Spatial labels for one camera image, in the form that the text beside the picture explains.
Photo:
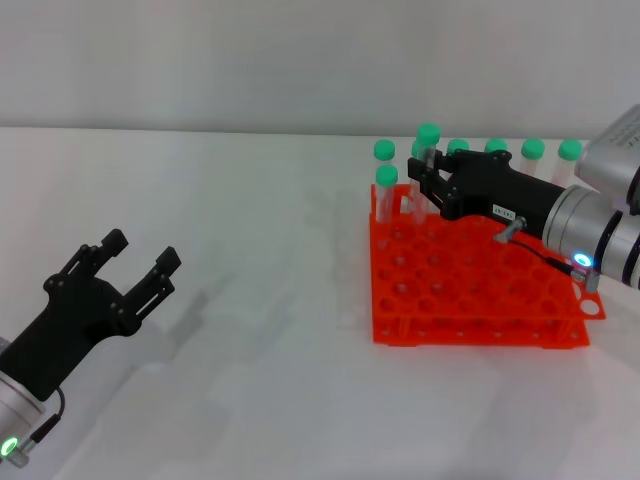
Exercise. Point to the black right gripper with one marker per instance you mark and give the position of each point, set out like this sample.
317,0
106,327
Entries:
495,187

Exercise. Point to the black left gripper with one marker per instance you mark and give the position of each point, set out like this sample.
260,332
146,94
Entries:
65,325

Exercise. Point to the clear test tube green cap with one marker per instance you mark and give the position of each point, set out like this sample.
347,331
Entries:
428,134
414,150
458,145
532,149
495,145
384,148
568,150
386,176

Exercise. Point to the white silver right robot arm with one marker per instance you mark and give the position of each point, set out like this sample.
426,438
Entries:
575,220

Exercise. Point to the orange test tube rack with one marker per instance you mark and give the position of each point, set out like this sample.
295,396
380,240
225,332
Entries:
475,290

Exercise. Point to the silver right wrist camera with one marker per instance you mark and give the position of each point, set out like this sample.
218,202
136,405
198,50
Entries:
612,155

